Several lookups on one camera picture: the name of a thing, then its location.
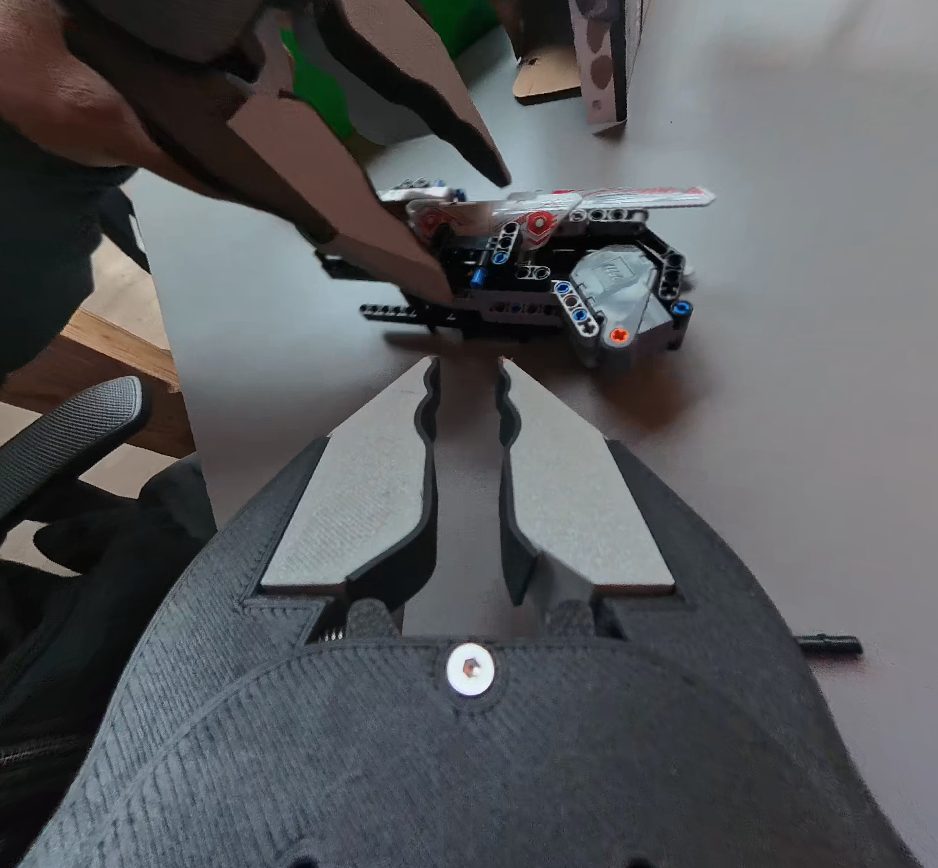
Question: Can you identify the open cardboard box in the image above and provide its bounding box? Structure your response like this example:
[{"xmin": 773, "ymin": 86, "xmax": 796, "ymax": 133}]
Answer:
[{"xmin": 484, "ymin": 0, "xmax": 671, "ymax": 132}]

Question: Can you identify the black office chair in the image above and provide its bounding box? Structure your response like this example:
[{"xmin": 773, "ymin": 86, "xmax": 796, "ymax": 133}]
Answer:
[{"xmin": 0, "ymin": 376, "xmax": 153, "ymax": 528}]

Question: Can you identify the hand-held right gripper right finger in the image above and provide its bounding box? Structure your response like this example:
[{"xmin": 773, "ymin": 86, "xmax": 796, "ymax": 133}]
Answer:
[{"xmin": 497, "ymin": 358, "xmax": 677, "ymax": 607}]

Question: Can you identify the person's left hand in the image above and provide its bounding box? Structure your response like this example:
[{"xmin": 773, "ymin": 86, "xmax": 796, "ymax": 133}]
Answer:
[{"xmin": 0, "ymin": 0, "xmax": 221, "ymax": 196}]

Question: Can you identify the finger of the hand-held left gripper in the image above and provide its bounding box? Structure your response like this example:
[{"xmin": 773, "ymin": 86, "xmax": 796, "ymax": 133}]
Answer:
[
  {"xmin": 227, "ymin": 96, "xmax": 455, "ymax": 306},
  {"xmin": 306, "ymin": 0, "xmax": 513, "ymax": 189}
]

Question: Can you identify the person's left forearm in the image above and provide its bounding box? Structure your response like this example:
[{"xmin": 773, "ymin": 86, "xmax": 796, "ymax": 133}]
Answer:
[{"xmin": 0, "ymin": 117, "xmax": 151, "ymax": 381}]

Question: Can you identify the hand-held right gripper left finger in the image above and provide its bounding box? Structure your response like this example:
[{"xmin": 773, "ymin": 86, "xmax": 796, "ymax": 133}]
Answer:
[{"xmin": 258, "ymin": 357, "xmax": 441, "ymax": 611}]

